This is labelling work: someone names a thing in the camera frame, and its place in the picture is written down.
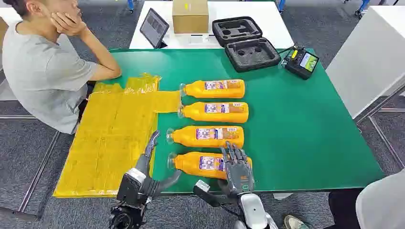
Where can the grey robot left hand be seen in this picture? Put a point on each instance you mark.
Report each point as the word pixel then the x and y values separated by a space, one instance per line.
pixel 144 164

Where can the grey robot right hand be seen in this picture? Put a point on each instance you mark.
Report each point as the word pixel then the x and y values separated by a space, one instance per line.
pixel 240 175

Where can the orange drink bottle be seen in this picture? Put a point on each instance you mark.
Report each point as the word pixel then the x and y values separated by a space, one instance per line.
pixel 215 91
pixel 189 164
pixel 189 136
pixel 218 115

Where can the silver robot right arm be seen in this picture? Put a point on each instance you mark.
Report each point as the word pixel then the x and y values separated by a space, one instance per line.
pixel 253 211

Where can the yellow plastic sheet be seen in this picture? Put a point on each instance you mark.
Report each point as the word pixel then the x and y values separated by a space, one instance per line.
pixel 104 142

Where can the white table foot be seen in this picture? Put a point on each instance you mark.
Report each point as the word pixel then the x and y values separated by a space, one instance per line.
pixel 282 196

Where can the green table mat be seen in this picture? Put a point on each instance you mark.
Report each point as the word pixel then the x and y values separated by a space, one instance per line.
pixel 300 126

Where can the black foam-lined case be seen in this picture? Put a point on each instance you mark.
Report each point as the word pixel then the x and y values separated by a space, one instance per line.
pixel 250 53

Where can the black controller with screen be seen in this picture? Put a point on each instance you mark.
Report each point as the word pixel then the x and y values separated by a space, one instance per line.
pixel 300 63

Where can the person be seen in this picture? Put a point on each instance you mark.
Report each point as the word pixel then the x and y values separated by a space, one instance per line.
pixel 379 202
pixel 41 75

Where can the black tablet on stand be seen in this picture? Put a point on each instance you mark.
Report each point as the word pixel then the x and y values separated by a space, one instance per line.
pixel 154 28

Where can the clear plastic stand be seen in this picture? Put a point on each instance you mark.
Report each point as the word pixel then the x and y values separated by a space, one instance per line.
pixel 202 38

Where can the white table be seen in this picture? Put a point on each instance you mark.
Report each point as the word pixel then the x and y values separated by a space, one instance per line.
pixel 364 63
pixel 275 28

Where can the brown cardboard box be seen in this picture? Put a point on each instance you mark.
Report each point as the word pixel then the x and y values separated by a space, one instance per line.
pixel 189 19

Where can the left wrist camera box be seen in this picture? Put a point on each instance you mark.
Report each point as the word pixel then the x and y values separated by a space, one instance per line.
pixel 129 188

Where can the metal table frame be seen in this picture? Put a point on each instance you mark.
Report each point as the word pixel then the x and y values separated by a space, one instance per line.
pixel 392 110
pixel 39 172

